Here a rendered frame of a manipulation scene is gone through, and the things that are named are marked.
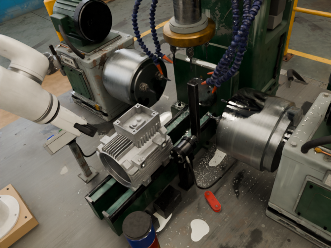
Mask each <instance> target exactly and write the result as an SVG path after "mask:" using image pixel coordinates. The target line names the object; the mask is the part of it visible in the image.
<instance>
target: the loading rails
mask: <svg viewBox="0 0 331 248"><path fill-rule="evenodd" d="M188 109H189V104H187V105H186V106H185V107H184V108H183V109H182V110H181V111H179V112H178V113H177V114H176V115H175V116H174V117H173V118H172V119H170V120H169V121H168V122H167V123H166V124H165V125H164V127H165V128H166V129H167V131H168V132H166V133H167V135H168V136H170V139H171V141H172V143H173V147H175V146H176V145H177V144H178V143H179V142H180V140H181V139H182V138H183V137H184V136H188V137H190V138H191V130H190V128H191V125H190V113H189V110H188ZM187 110H188V112H187ZM184 112H185V113H184ZM181 114H182V116H181ZM184 115H185V116H184ZM179 117H181V118H179ZM202 119H203V120H202ZM174 121H175V122H174ZM170 123H171V124H170ZM173 123H174V124H173ZM172 128H173V129H172ZM215 129H216V120H215V119H212V118H210V117H208V116H206V115H205V116H204V117H202V118H201V119H200V137H201V140H200V141H199V142H198V143H197V142H195V143H196V146H197V148H196V149H195V150H194V151H193V152H192V153H193V154H194V156H195V155H196V154H197V153H198V152H199V151H200V149H201V148H204V149H206V150H209V149H210V148H211V147H212V146H213V142H210V141H209V140H210V139H211V138H212V137H213V135H214V134H215V133H216V132H215ZM186 133H187V135H186ZM177 174H178V166H177V164H176V163H175V162H174V159H172V157H171V155H170V156H169V163H168V164H167V165H166V166H165V167H164V166H162V165H161V166H160V167H159V168H158V169H157V170H156V171H155V172H154V173H153V174H152V175H151V180H152V181H151V182H150V183H149V184H148V185H147V186H144V185H143V184H142V185H141V186H139V188H138V189H137V190H136V191H132V190H131V189H128V188H127V187H125V186H123V185H122V184H120V183H118V181H116V180H115V179H114V177H112V176H111V175H108V176H106V177H105V178H104V179H103V180H102V181H101V182H100V183H99V184H98V185H96V186H95V187H94V188H93V189H92V190H91V191H90V192H88V193H87V194H86V195H85V196H84V197H85V199H86V201H87V202H88V204H89V205H90V207H91V209H92V210H93V212H94V213H95V215H96V216H97V217H98V218H99V219H101V220H102V219H103V218H105V219H106V221H107V222H108V224H109V226H110V228H111V229H112V231H114V232H115V233H116V234H117V235H118V236H120V235H121V234H122V233H123V230H122V225H123V221H124V219H125V218H126V217H127V216H128V215H129V214H130V213H132V212H135V211H144V210H145V209H146V207H147V206H148V205H149V204H150V203H151V202H152V201H153V200H154V199H156V198H157V197H158V196H159V195H160V194H161V193H162V192H163V189H164V188H165V187H166V186H167V185H168V184H169V183H170V182H171V181H172V180H173V178H174V177H175V176H176V175H177Z"/></svg>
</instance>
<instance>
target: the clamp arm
mask: <svg viewBox="0 0 331 248"><path fill-rule="evenodd" d="M187 89H188V101H189V113H190V125H191V137H192V138H193V137H195V138H194V139H196V140H195V142H197V143H198V142H199V141H200V140H201V137H200V117H199V86H198V83H197V82H194V81H191V80H190V81H189V82H188V83H187Z"/></svg>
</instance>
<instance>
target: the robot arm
mask: <svg viewBox="0 0 331 248"><path fill-rule="evenodd" d="M0 56H3V57H6V58H8V59H9V60H11V63H10V65H9V67H8V69H6V68H4V67H2V66H0V109H2V110H5V111H7V112H10V113H12V114H15V115H17V116H20V117H22V118H25V119H27V120H30V121H32V122H35V123H37V124H48V123H50V124H52V125H54V126H56V127H58V128H60V129H62V130H64V131H67V132H69V133H71V134H73V135H75V136H77V137H79V136H80V135H81V133H80V132H82V133H84V134H86V135H88V136H90V137H94V135H95V133H96V132H97V130H98V129H97V128H96V127H94V126H92V125H91V124H90V123H88V122H86V121H84V120H83V119H81V118H80V117H79V116H77V115H76V114H74V113H73V112H71V111H70V110H68V109H66V108H64V107H62V106H61V105H60V102H59V100H58V99H57V97H56V96H55V95H53V94H51V93H50V92H48V91H46V90H44V89H43V88H42V87H41V84H42V82H43V80H44V78H45V75H46V73H47V71H48V68H49V60H48V59H47V57H46V56H44V55H43V54H42V53H41V52H39V51H37V50H36V49H33V48H31V47H30V46H28V45H26V44H24V43H22V42H20V41H18V40H15V39H13V38H11V37H8V36H5V35H2V34H0ZM19 215H20V205H19V202H18V201H17V200H16V199H15V198H14V197H12V196H10V195H0V239H2V238H3V237H4V236H5V235H7V234H8V233H9V232H10V231H11V230H12V228H13V227H14V226H15V224H16V222H17V220H18V218H19Z"/></svg>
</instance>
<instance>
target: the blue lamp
mask: <svg viewBox="0 0 331 248"><path fill-rule="evenodd" d="M126 239H127V241H128V242H129V244H130V246H131V247H132V248H148V247H149V246H150V245H151V244H152V243H153V241H154V239H155V229H154V226H153V224H152V227H151V230H150V232H149V233H148V235H147V236H145V237H144V238H142V239H140V240H130V239H128V238H127V237H126Z"/></svg>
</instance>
